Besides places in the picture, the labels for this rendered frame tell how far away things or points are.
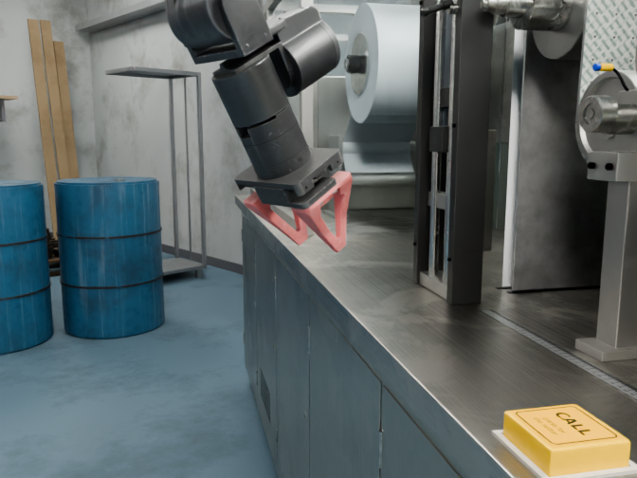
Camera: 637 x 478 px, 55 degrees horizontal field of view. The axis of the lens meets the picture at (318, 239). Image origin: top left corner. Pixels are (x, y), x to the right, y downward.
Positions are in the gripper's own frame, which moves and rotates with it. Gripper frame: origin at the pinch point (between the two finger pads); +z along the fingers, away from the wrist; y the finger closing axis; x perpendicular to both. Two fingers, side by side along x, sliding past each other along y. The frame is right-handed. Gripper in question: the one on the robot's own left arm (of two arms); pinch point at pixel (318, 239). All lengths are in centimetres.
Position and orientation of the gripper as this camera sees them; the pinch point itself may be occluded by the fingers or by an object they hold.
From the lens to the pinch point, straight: 64.7
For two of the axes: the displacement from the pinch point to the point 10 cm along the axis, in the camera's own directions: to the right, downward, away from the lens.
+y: -6.7, -1.2, 7.3
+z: 3.7, 8.0, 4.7
